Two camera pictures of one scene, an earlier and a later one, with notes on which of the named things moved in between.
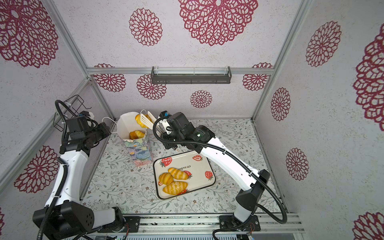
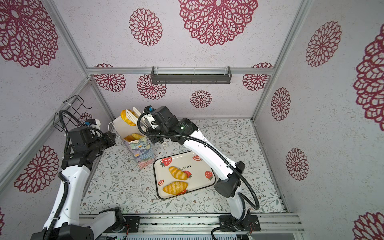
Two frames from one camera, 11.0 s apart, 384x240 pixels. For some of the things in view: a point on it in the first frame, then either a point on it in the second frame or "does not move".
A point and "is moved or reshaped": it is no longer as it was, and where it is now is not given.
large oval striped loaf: x=175 y=187 does not move
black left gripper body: x=98 y=133 to x=104 y=142
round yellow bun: x=166 y=178 to x=123 y=114
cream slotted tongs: x=146 y=121 is moved or reshaped
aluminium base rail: x=198 y=223 does not move
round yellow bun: x=138 y=119 to x=133 y=137
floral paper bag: x=135 y=138 does not move
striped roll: x=178 y=174 does not move
